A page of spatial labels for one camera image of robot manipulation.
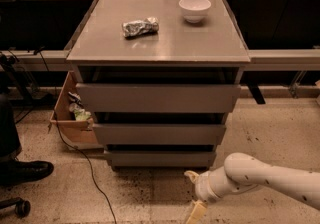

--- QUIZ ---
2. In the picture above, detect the black floor cable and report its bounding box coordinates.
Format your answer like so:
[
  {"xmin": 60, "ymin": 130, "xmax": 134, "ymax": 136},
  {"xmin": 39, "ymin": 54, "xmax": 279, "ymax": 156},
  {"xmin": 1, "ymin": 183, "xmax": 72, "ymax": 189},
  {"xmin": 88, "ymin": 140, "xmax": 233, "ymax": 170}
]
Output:
[{"xmin": 36, "ymin": 47, "xmax": 118, "ymax": 224}]

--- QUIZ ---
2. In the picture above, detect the trash in box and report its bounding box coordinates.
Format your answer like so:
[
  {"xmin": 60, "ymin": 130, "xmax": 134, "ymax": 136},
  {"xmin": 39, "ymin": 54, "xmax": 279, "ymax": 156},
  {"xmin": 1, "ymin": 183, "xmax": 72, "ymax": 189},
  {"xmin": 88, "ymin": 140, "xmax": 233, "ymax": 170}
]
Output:
[{"xmin": 68, "ymin": 92, "xmax": 91, "ymax": 121}]

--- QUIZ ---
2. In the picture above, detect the crumpled foil chip bag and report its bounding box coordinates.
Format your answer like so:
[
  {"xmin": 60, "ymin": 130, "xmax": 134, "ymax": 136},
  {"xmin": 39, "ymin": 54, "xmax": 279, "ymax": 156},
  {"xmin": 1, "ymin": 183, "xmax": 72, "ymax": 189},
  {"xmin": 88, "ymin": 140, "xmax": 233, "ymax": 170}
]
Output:
[{"xmin": 122, "ymin": 17, "xmax": 159, "ymax": 38}]

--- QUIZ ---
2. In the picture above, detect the black shoe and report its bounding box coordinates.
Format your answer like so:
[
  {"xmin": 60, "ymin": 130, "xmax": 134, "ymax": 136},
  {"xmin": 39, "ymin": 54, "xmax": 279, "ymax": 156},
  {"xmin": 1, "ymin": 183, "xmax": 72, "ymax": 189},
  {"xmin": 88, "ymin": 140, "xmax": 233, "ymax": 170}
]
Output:
[{"xmin": 0, "ymin": 160, "xmax": 54, "ymax": 186}]

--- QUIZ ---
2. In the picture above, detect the black chair caster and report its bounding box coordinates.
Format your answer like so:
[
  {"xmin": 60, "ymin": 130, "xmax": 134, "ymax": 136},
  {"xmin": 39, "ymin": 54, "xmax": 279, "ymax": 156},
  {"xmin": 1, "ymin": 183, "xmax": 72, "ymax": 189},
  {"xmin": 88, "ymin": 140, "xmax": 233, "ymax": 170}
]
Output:
[{"xmin": 0, "ymin": 197, "xmax": 31, "ymax": 218}]

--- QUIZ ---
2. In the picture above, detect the grey bottom drawer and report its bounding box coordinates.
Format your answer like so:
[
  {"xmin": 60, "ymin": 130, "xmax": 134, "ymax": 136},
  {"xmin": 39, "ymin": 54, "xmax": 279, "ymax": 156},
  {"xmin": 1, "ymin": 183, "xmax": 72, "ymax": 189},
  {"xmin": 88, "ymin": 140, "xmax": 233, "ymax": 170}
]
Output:
[{"xmin": 104, "ymin": 151, "xmax": 216, "ymax": 168}]

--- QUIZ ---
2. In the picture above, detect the white bowl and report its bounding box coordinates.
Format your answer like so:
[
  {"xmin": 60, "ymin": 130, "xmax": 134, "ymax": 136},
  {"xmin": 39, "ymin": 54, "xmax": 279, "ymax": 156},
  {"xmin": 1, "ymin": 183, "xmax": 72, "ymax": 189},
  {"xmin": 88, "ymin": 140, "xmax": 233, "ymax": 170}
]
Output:
[{"xmin": 179, "ymin": 0, "xmax": 211, "ymax": 23}]

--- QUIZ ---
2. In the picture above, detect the grey drawer cabinet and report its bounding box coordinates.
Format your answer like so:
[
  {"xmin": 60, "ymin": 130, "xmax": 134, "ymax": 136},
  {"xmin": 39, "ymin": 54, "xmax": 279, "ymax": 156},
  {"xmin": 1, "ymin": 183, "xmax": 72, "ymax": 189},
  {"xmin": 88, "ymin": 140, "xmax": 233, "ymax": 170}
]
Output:
[{"xmin": 65, "ymin": 0, "xmax": 251, "ymax": 172}]

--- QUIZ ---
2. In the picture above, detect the cardboard box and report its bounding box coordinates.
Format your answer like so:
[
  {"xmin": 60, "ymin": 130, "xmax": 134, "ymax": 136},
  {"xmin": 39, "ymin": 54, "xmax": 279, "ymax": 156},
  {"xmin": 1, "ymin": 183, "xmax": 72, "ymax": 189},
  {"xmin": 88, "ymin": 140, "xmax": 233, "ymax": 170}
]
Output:
[{"xmin": 50, "ymin": 72, "xmax": 98, "ymax": 148}]

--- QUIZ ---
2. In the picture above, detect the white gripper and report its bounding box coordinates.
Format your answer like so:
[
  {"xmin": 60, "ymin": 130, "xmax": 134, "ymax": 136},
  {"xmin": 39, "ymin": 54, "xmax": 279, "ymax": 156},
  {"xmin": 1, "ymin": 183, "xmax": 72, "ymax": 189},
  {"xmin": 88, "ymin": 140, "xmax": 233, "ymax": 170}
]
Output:
[{"xmin": 184, "ymin": 170, "xmax": 219, "ymax": 224}]

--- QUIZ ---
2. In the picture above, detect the dark trouser leg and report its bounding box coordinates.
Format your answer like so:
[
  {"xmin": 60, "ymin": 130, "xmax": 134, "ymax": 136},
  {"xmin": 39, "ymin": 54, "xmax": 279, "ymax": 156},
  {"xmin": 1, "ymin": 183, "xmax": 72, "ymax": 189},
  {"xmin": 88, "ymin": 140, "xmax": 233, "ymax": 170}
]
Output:
[{"xmin": 0, "ymin": 94, "xmax": 21, "ymax": 162}]

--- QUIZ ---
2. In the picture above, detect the grey top drawer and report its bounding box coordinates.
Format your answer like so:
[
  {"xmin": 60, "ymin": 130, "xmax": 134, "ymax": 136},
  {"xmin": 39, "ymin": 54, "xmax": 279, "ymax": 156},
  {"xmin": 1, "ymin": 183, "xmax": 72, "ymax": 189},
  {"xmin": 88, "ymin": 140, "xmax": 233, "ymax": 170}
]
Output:
[{"xmin": 76, "ymin": 83, "xmax": 241, "ymax": 113}]

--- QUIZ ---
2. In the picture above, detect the grey middle drawer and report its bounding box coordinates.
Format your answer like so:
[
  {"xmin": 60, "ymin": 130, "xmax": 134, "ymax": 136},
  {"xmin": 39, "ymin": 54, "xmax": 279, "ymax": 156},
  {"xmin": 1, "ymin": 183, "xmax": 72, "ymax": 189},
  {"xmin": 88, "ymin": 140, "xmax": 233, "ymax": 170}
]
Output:
[{"xmin": 93, "ymin": 124, "xmax": 226, "ymax": 145}]

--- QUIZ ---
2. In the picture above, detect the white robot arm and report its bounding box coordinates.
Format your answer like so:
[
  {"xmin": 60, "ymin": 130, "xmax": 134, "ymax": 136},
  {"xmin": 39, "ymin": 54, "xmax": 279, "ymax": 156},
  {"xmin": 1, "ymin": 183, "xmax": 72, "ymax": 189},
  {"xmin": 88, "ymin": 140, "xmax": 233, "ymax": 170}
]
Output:
[{"xmin": 184, "ymin": 153, "xmax": 320, "ymax": 224}]

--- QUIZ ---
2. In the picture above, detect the grey drawer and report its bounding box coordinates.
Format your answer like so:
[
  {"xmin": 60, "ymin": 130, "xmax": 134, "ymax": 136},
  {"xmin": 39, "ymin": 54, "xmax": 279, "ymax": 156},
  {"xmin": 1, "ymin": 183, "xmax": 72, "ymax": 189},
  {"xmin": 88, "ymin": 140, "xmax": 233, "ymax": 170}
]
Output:
[
  {"xmin": 76, "ymin": 83, "xmax": 241, "ymax": 113},
  {"xmin": 93, "ymin": 124, "xmax": 226, "ymax": 145},
  {"xmin": 104, "ymin": 151, "xmax": 216, "ymax": 168}
]

